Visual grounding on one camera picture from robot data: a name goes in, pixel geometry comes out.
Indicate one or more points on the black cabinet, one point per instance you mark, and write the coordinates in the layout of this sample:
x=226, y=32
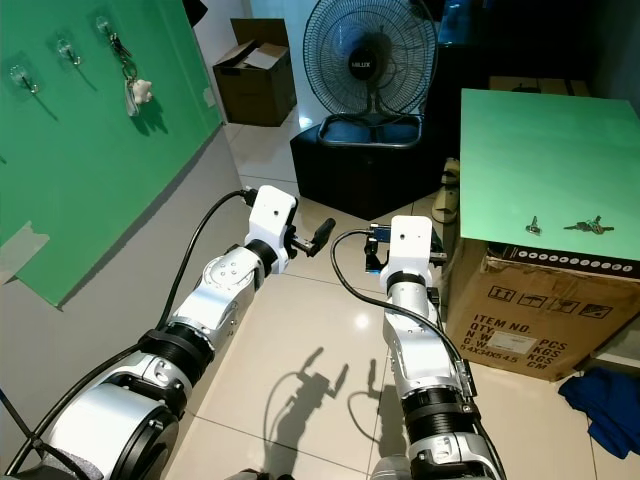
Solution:
x=360, y=175

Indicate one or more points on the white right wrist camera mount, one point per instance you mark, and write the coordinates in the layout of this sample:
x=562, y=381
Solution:
x=410, y=245

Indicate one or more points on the black standing fan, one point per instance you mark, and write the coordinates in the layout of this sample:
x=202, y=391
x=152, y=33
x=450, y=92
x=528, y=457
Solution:
x=363, y=65

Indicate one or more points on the beige cardboard piece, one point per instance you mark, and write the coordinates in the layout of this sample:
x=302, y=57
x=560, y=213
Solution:
x=445, y=195

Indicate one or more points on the grey robot leg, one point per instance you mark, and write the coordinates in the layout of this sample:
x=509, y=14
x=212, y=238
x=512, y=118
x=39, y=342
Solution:
x=390, y=470

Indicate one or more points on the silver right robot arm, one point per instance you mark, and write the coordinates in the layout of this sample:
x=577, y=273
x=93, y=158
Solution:
x=422, y=350

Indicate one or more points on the open brown cardboard box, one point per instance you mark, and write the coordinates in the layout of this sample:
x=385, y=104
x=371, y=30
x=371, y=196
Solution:
x=255, y=95

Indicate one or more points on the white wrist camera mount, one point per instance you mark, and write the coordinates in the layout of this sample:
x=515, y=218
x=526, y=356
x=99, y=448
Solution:
x=272, y=212
x=410, y=245

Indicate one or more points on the printed brown cardboard box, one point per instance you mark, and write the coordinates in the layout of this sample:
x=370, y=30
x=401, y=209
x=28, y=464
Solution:
x=520, y=310

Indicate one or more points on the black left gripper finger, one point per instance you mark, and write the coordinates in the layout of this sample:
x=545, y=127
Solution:
x=323, y=233

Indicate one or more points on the single silver key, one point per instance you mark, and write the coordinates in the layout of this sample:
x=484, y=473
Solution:
x=533, y=228

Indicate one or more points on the dark key bunch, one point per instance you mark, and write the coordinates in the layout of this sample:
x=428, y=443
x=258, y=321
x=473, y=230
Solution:
x=592, y=226

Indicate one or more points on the blue cloth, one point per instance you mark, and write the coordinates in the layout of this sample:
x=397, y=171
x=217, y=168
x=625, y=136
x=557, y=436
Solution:
x=605, y=405

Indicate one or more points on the green table board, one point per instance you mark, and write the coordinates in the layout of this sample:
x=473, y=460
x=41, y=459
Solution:
x=550, y=160

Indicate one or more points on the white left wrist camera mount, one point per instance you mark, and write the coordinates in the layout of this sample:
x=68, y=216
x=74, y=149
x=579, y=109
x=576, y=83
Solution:
x=272, y=212

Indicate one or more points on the green wall board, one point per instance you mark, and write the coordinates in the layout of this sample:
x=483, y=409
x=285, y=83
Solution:
x=90, y=150

